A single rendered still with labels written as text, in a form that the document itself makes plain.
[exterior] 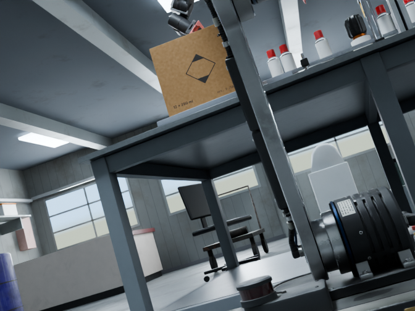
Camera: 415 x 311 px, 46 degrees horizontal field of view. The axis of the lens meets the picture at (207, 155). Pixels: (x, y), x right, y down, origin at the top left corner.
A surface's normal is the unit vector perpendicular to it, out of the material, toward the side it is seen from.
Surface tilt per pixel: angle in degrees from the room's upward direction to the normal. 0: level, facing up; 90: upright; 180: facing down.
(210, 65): 90
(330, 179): 90
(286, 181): 115
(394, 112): 90
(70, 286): 90
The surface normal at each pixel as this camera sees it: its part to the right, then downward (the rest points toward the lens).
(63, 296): -0.22, -0.10
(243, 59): -0.07, 0.31
